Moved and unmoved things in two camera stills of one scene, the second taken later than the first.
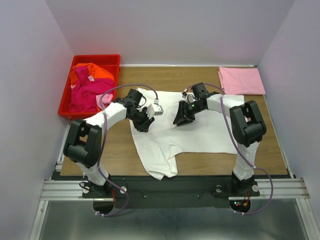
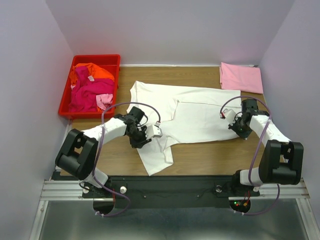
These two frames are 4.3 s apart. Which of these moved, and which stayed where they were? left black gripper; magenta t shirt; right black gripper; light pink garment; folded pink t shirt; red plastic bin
Moved: right black gripper; left black gripper
Stayed: red plastic bin; folded pink t shirt; light pink garment; magenta t shirt
